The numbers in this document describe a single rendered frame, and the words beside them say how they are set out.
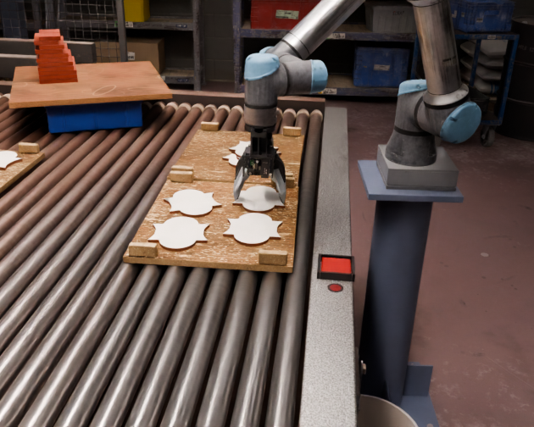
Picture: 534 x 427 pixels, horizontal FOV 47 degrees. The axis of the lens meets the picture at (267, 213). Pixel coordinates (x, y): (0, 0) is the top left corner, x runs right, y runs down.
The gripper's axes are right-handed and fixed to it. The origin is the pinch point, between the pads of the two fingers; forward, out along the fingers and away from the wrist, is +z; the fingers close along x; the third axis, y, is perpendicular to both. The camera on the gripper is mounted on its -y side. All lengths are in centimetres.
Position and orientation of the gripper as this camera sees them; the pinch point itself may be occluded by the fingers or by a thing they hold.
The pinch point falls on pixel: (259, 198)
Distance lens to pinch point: 150.8
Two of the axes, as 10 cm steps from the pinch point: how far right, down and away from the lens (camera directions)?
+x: 10.0, 0.6, -0.6
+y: -0.8, 4.4, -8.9
